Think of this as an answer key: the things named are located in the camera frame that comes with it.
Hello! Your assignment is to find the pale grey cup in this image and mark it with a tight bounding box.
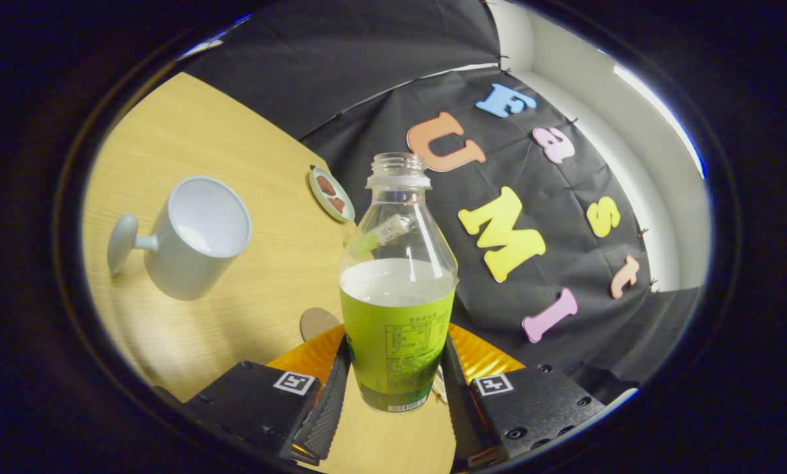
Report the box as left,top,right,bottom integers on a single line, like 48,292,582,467
107,176,253,302

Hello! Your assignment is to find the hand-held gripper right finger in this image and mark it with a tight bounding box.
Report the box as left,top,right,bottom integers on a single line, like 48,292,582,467
441,323,608,469

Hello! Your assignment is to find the pale green plate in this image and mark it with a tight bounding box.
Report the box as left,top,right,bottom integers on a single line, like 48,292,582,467
308,165,356,223

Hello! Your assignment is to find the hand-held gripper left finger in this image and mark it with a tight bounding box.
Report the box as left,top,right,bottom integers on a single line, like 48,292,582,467
182,324,352,465

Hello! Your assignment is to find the wooden table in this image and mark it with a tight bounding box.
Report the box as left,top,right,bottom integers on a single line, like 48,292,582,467
80,71,456,474

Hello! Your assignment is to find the clear juice bottle green label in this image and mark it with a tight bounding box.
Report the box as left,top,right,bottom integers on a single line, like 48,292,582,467
338,153,458,413

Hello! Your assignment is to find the round brown coaster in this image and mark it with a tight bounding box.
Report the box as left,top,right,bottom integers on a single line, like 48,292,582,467
300,307,342,343

